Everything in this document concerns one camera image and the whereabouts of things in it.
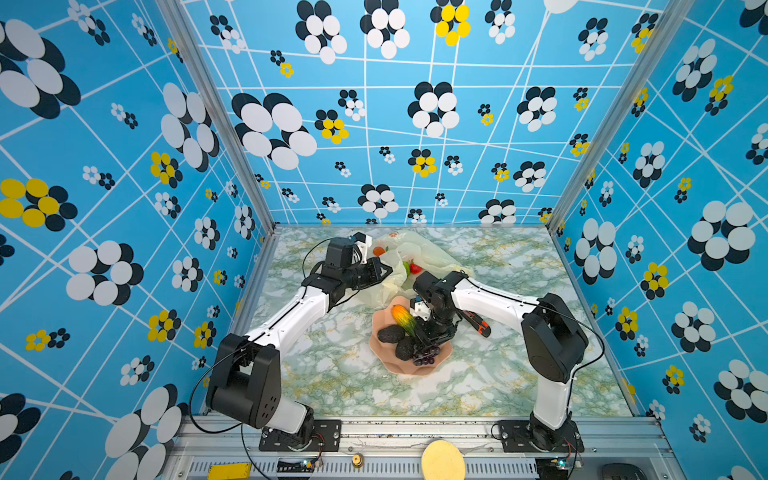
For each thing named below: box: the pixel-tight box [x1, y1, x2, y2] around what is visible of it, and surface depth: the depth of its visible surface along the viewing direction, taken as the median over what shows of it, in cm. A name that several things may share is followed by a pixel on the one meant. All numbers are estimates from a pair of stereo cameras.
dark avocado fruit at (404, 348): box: [395, 336, 415, 361], surface depth 85 cm
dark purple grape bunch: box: [413, 346, 441, 366], surface depth 82 cm
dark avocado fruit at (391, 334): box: [377, 324, 405, 343], surface depth 87 cm
